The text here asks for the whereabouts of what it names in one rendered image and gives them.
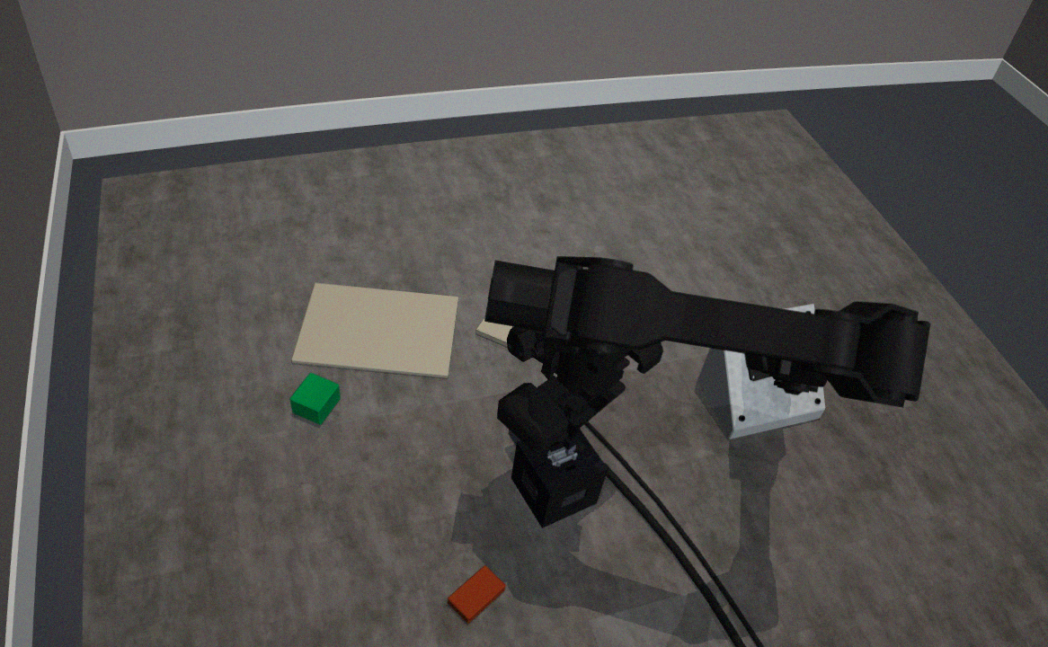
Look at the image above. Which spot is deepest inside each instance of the beige flat square plate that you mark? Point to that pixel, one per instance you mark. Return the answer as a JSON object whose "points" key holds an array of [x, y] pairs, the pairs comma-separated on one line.
{"points": [[494, 331]]}

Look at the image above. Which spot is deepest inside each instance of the green cube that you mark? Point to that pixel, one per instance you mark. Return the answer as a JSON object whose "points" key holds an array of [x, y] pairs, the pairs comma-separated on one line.
{"points": [[315, 398]]}

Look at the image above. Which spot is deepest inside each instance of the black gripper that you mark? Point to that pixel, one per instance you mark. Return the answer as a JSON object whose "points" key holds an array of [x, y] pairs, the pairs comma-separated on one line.
{"points": [[583, 387]]}

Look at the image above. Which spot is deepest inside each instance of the beige flat rectangular board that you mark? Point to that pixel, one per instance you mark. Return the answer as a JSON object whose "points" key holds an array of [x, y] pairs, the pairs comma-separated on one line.
{"points": [[377, 330]]}

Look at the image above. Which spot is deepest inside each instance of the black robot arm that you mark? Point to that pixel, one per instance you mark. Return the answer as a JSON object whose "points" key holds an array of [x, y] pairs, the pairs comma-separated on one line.
{"points": [[869, 352]]}

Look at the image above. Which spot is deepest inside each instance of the orange rectangular block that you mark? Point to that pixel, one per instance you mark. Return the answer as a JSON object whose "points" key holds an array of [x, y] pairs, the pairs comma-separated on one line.
{"points": [[473, 596]]}

